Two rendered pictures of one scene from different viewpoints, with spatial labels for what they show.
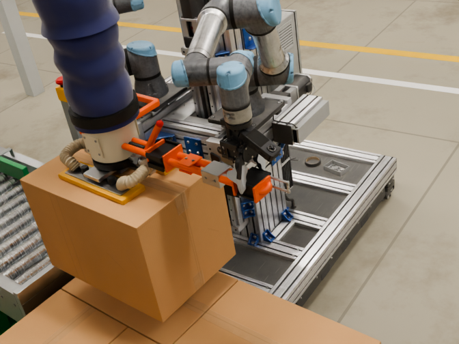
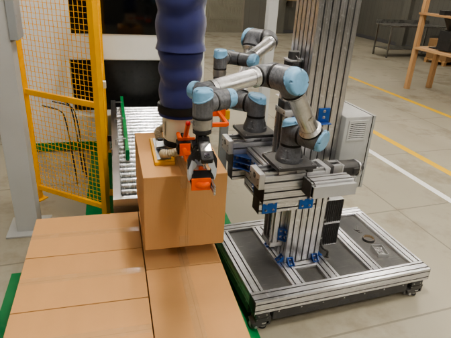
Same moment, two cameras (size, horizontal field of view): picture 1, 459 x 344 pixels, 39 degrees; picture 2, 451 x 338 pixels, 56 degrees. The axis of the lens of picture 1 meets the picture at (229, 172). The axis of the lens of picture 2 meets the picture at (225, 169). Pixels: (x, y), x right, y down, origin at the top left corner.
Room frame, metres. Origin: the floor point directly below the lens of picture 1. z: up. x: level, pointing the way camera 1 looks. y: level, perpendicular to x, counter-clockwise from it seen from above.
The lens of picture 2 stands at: (0.27, -0.90, 1.94)
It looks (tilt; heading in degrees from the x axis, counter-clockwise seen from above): 25 degrees down; 30
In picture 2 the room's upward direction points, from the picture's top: 3 degrees clockwise
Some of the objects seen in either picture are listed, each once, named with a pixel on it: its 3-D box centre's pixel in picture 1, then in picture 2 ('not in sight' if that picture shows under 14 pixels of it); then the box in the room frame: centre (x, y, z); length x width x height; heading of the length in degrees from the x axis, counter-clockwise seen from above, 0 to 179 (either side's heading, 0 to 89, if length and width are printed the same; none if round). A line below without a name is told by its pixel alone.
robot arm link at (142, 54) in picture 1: (141, 58); (256, 103); (2.61, 0.28, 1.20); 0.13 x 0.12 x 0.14; 96
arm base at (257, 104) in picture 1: (244, 98); (290, 150); (2.29, -0.11, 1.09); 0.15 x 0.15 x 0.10
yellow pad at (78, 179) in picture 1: (99, 177); (161, 147); (1.87, 0.43, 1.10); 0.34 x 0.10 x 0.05; 45
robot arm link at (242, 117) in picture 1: (236, 112); (201, 123); (1.53, -0.05, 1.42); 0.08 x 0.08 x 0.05
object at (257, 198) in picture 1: (251, 185); (198, 180); (1.51, -0.05, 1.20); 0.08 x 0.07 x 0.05; 45
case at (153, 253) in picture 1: (130, 217); (176, 184); (1.94, 0.38, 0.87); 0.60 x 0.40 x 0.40; 46
